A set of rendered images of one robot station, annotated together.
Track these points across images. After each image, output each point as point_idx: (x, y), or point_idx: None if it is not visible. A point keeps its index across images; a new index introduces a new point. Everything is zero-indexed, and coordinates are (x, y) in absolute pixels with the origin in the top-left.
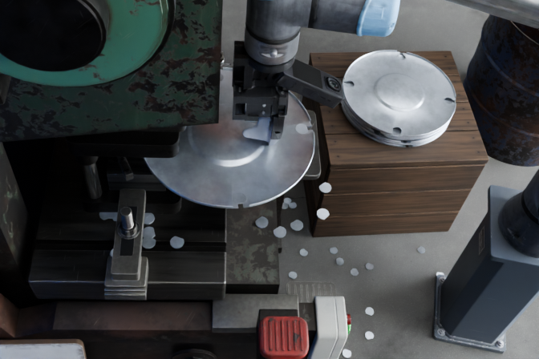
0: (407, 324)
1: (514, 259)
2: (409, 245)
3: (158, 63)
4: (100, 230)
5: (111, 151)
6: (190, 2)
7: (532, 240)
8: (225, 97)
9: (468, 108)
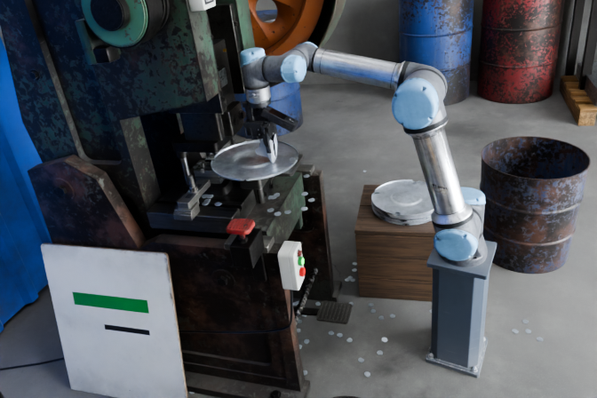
0: (409, 350)
1: (441, 266)
2: (424, 307)
3: (178, 67)
4: None
5: (188, 148)
6: (182, 35)
7: None
8: None
9: None
